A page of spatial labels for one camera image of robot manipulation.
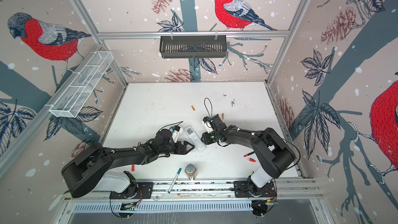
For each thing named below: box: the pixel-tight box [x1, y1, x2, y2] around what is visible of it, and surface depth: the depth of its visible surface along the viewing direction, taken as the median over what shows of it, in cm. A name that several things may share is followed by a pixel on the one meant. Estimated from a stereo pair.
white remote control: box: [183, 124, 208, 153], surface depth 92 cm
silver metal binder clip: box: [184, 163, 198, 180], surface depth 72 cm
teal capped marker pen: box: [167, 167, 182, 194], surface depth 78 cm
